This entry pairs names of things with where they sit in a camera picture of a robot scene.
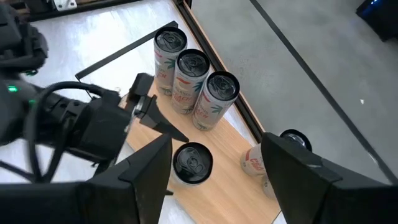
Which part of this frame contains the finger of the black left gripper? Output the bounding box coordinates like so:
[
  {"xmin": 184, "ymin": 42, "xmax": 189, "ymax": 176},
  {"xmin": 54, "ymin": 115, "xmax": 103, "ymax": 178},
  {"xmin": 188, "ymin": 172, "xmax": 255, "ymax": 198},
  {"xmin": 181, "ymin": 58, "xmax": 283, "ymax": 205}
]
[
  {"xmin": 137, "ymin": 94, "xmax": 190, "ymax": 144},
  {"xmin": 127, "ymin": 73, "xmax": 155, "ymax": 107}
]

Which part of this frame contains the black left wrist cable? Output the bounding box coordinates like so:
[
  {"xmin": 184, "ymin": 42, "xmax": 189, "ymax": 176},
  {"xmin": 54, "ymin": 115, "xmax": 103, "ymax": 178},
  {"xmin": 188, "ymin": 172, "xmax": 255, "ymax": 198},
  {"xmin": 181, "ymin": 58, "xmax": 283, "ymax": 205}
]
[{"xmin": 0, "ymin": 80, "xmax": 108, "ymax": 184}]

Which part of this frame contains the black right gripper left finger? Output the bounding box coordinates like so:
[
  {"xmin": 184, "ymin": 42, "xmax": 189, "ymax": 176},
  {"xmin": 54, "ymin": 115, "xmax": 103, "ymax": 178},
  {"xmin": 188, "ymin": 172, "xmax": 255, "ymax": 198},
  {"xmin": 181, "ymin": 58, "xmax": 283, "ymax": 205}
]
[{"xmin": 77, "ymin": 133, "xmax": 174, "ymax": 224}]

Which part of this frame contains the black object with blue sheen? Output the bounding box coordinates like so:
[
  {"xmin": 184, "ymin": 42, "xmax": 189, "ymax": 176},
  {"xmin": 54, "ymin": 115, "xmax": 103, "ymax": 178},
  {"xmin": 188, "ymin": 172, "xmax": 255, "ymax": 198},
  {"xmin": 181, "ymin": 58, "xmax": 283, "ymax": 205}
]
[{"xmin": 356, "ymin": 0, "xmax": 398, "ymax": 43}]

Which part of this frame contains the white table cover sheet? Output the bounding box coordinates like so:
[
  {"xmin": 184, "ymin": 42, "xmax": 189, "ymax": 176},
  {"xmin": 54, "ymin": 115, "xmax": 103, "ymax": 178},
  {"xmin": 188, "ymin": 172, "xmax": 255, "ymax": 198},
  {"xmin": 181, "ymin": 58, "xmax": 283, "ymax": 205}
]
[{"xmin": 0, "ymin": 0, "xmax": 289, "ymax": 224}]

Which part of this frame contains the wooden board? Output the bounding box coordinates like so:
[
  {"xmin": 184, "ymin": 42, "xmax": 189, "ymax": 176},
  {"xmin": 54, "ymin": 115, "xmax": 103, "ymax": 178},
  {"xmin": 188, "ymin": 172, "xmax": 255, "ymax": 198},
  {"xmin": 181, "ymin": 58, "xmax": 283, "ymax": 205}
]
[{"xmin": 74, "ymin": 20, "xmax": 282, "ymax": 224}]

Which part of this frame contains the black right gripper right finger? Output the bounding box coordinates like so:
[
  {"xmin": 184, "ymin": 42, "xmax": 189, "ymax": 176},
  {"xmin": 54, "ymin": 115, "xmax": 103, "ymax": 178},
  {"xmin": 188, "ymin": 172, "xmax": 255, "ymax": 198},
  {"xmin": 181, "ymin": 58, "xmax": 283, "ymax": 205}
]
[{"xmin": 262, "ymin": 133, "xmax": 391, "ymax": 224}]

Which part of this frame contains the white Celsius Peach Vibe can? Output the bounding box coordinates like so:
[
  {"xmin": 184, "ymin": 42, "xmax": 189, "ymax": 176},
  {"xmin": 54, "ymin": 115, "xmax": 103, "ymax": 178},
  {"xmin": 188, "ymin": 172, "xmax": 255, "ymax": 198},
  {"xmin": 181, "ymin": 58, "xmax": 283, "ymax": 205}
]
[
  {"xmin": 170, "ymin": 49, "xmax": 211, "ymax": 115},
  {"xmin": 261, "ymin": 174, "xmax": 278, "ymax": 200},
  {"xmin": 192, "ymin": 70, "xmax": 241, "ymax": 131},
  {"xmin": 153, "ymin": 26, "xmax": 188, "ymax": 96},
  {"xmin": 239, "ymin": 128, "xmax": 313, "ymax": 178},
  {"xmin": 169, "ymin": 141, "xmax": 215, "ymax": 187}
]

